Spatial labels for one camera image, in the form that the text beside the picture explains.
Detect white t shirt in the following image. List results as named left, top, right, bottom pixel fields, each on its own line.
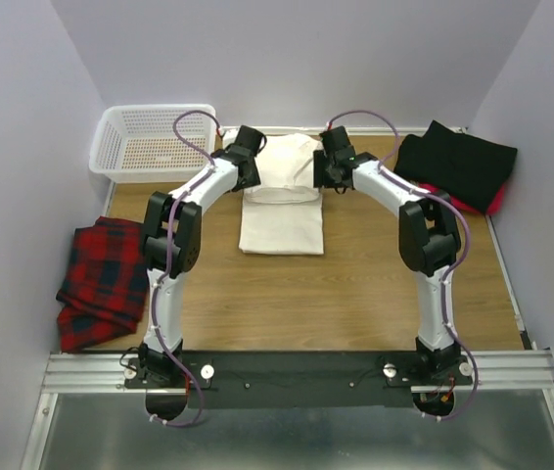
left=239, top=133, right=324, bottom=256

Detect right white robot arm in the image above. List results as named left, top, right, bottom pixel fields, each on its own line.
left=313, top=126, right=461, bottom=384

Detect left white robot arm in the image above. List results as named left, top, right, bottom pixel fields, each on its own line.
left=138, top=125, right=267, bottom=387

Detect white perforated plastic basket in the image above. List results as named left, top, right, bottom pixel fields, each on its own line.
left=89, top=104, right=217, bottom=184

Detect black folded shirt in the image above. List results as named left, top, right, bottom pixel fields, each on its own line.
left=394, top=120, right=518, bottom=186

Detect red plaid folded shirt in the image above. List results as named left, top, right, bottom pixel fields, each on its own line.
left=56, top=216, right=149, bottom=353

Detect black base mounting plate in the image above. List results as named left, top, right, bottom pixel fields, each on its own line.
left=121, top=346, right=473, bottom=417

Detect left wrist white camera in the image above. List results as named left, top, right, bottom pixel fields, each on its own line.
left=221, top=127, right=240, bottom=148

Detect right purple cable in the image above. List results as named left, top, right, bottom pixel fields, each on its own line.
left=323, top=110, right=482, bottom=425

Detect aluminium frame rail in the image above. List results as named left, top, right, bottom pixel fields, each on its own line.
left=42, top=350, right=554, bottom=394

